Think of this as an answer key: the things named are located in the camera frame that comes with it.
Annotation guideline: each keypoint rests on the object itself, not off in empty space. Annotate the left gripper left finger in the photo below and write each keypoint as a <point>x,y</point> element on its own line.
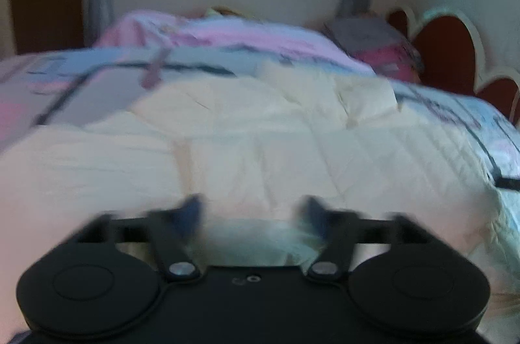
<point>169,233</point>

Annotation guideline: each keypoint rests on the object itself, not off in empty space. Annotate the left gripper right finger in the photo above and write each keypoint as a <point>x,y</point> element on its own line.
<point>339,231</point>

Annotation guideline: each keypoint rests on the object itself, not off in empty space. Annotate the cream quilted puffer jacket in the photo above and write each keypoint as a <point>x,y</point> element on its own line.
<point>254,147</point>

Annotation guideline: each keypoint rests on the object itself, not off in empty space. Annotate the pile of grey pink clothes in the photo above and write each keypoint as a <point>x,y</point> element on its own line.
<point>373,41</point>

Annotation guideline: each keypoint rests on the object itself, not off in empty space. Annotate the patterned pink blue bedsheet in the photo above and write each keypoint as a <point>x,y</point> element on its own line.
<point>85,85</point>

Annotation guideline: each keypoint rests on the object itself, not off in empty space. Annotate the pink folded blanket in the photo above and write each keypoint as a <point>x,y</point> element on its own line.
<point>158,29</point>

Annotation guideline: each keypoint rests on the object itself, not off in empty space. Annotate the yellow patterned pillow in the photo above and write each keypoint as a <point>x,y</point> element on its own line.
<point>222,11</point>

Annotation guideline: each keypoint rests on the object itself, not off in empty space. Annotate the red white scalloped headboard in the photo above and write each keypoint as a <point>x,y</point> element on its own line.
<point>453,58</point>

